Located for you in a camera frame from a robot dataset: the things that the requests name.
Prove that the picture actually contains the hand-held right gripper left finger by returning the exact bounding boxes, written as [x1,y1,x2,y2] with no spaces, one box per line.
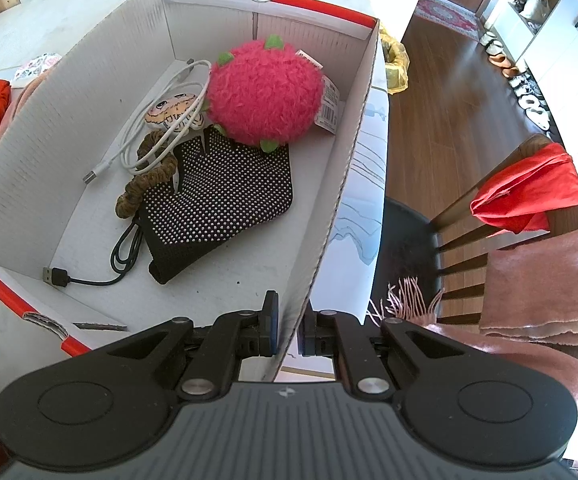
[106,290,280,402]

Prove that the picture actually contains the row of shoes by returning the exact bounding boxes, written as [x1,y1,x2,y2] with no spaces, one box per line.
[511,74,554,133]
[479,31,520,78]

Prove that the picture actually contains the white red cardboard box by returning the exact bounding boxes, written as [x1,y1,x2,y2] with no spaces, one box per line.
[0,0,380,383]

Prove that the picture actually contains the yellow plastic bag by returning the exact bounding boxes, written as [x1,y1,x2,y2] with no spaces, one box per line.
[379,27,410,95]

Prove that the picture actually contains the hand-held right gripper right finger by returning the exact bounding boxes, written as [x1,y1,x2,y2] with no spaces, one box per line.
[299,304,470,397]

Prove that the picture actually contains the black seat cushion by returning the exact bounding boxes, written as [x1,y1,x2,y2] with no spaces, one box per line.
[369,197,444,321]

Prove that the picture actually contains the white USB cable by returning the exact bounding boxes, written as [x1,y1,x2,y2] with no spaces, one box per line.
[83,59,213,184]

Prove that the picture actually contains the patterned pouch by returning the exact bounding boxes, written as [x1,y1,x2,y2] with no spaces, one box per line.
[14,52,62,82]

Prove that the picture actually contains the white cabinet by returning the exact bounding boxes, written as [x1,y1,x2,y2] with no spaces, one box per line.
[489,0,578,156]

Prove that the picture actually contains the black USB cable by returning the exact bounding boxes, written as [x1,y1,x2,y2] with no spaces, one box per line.
[43,220,144,289]

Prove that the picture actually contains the red patterned rug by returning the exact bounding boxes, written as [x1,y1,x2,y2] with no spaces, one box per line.
[415,0,482,41]

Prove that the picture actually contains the brown scrunchie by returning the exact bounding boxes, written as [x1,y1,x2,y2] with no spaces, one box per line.
[115,130,178,220]

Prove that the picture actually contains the wooden chair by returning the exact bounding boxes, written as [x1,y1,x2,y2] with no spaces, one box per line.
[429,134,578,326]

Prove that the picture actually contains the cartoon face charm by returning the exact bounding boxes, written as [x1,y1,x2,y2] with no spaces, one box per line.
[144,92,206,133]

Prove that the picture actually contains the pink plush ball toy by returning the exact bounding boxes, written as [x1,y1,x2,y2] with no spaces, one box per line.
[204,35,340,153]

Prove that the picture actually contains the white printed tablecloth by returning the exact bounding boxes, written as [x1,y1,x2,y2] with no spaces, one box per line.
[321,85,390,311]

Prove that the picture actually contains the black dotted glove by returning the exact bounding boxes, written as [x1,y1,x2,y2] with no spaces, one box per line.
[136,125,296,285]

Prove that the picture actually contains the pink fringed scarf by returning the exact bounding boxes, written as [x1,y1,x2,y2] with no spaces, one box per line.
[366,224,578,403]

